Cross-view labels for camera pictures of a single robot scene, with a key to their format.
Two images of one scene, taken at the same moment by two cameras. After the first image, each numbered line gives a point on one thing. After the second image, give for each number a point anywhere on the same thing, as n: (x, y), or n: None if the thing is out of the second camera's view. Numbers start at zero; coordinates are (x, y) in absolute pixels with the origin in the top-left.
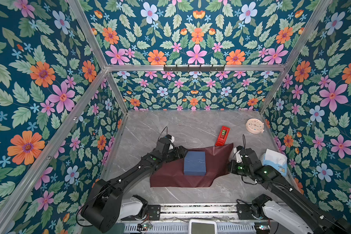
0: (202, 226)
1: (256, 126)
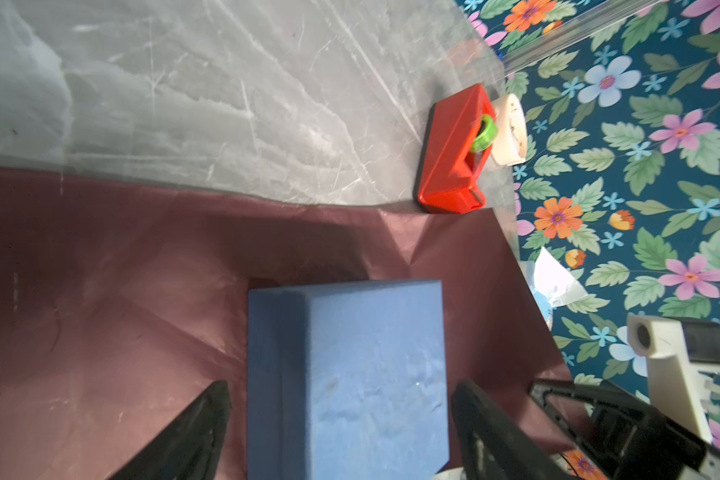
0: None
1: (509, 146)
